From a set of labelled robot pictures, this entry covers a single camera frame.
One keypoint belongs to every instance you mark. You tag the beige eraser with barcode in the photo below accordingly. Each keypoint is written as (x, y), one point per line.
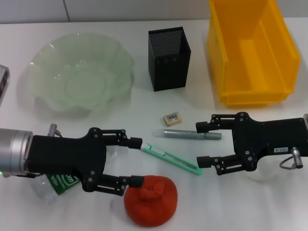
(172, 119)

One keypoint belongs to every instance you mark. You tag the white paper ball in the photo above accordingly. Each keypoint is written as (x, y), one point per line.
(261, 175)

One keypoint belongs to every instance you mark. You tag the clear green-label water bottle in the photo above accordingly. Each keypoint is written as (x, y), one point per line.
(60, 184)

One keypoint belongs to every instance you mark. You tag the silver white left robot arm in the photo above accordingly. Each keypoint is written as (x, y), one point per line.
(14, 151)

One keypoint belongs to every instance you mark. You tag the green glass fruit plate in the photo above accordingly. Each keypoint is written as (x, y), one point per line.
(81, 79)

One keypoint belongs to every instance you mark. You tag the green utility knife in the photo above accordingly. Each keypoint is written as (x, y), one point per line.
(173, 160)

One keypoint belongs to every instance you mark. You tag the black mesh pen holder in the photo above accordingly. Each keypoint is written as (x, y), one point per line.
(168, 74)

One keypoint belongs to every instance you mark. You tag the silver glitter pen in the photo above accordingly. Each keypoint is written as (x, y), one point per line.
(183, 134)

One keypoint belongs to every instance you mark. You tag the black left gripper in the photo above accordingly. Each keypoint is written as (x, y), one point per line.
(62, 156)

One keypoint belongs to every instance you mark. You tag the yellow plastic bin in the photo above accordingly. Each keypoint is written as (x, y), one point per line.
(255, 72)

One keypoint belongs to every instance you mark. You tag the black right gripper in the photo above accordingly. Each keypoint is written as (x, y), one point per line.
(264, 139)

